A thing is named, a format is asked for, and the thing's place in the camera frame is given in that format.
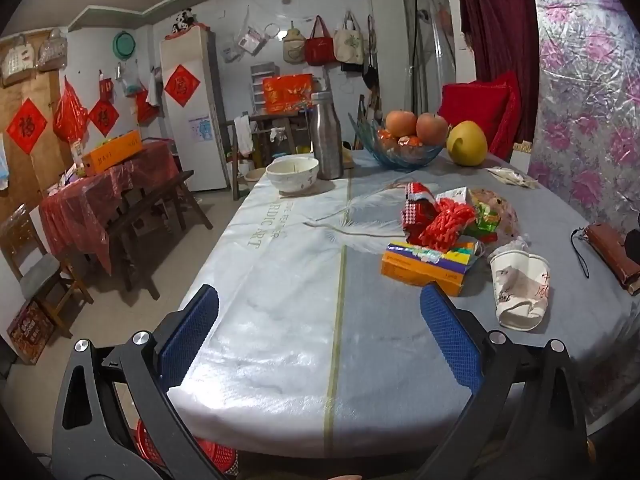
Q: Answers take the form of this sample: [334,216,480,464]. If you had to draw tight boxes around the plastic drawer unit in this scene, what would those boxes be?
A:
[250,61,278,106]

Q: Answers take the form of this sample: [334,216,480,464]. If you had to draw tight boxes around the blue glass fruit bowl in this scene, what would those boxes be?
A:
[348,112,446,168]

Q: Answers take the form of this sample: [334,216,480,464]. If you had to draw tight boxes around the dark red curtain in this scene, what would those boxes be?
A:
[456,0,538,83]

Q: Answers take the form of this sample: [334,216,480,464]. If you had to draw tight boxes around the orange cardboard box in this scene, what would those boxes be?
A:
[381,241,478,297]

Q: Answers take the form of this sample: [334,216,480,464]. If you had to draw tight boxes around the crushed printed paper cup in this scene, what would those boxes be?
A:
[487,247,551,332]

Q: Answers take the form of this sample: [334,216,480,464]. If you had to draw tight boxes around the green candy wrapper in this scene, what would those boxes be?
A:
[472,202,501,233]

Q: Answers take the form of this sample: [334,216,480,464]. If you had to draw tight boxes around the white refrigerator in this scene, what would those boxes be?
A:
[159,25,230,193]

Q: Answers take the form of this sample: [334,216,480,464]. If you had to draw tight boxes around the red gift box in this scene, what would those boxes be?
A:
[262,75,315,113]

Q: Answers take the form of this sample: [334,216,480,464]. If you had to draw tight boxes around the red tote bag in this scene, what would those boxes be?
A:
[305,15,335,66]

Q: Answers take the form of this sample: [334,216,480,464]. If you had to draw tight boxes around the small white packet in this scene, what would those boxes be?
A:
[486,166,541,190]

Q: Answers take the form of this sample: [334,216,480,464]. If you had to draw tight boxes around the red diamond paper on refrigerator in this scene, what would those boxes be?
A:
[164,63,196,107]

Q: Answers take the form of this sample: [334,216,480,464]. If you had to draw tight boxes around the beige hanging bag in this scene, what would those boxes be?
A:
[281,21,307,64]

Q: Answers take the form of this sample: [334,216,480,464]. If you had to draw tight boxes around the red diamond paper on wall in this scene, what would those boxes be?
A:
[87,99,120,137]

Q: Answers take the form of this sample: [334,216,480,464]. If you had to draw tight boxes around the clear plastic bag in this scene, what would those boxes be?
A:
[467,187,519,242]

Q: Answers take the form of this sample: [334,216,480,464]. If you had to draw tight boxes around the red apple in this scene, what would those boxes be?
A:
[385,110,417,138]
[416,112,449,145]

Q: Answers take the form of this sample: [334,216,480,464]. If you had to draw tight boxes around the table with red cover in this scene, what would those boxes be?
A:
[39,141,181,276]

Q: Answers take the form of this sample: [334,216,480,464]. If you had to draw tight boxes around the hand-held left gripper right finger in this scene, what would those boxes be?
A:
[415,282,588,480]

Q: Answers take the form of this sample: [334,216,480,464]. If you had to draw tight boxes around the red cushion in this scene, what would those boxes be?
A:
[437,71,523,161]

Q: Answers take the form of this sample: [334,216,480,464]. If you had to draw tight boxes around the stainless steel bottle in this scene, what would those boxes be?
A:
[310,91,344,181]

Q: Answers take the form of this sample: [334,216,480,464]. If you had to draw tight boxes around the wooden side table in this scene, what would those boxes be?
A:
[225,112,311,201]

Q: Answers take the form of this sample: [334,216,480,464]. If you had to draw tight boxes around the plush toy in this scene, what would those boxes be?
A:
[172,8,196,34]

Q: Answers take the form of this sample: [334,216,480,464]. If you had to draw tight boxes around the red plastic bag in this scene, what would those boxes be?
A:
[52,76,89,143]

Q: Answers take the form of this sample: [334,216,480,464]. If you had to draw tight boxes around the small white carton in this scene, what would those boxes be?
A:
[435,186,471,207]

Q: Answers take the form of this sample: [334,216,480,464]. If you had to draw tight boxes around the white woven bag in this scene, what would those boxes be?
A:
[0,32,37,86]

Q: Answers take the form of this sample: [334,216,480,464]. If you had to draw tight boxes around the red plastic basket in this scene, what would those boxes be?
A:
[136,419,238,478]

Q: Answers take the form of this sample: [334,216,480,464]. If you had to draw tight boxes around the red hanging cloth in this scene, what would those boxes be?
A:
[135,87,162,123]

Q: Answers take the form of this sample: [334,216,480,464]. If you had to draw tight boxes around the white hanging cloth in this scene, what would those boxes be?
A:
[234,115,255,157]

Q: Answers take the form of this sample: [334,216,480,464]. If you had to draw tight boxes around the red cardboard box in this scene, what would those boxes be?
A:
[6,300,56,366]

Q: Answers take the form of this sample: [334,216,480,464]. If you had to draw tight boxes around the wooden wall board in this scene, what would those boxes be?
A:
[0,35,76,221]

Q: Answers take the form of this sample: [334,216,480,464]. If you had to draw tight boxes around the long orange box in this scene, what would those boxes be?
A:
[80,130,142,177]

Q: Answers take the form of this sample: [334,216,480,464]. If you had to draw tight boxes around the red snack bag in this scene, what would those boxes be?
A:
[420,197,478,253]

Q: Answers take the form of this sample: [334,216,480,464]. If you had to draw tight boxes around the dark wooden bench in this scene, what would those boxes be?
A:
[105,170,213,293]

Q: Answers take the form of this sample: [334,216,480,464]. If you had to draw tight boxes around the wooden chair grey seat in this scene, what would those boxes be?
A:
[0,203,95,339]

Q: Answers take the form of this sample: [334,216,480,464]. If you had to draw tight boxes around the canvas tote bag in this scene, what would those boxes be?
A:
[334,10,366,65]

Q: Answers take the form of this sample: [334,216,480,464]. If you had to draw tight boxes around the green round plate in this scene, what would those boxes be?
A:
[112,31,136,58]

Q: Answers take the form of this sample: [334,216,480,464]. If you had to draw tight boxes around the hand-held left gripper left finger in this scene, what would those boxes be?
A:
[52,284,236,480]

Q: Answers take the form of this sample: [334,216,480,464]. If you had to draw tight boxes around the white ceramic bowl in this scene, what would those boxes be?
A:
[265,155,320,197]

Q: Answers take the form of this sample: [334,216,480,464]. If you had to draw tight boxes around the blue white sticker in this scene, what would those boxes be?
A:
[188,115,213,142]

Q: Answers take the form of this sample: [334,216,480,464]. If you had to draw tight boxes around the yellow pomelo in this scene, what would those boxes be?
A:
[446,121,488,167]

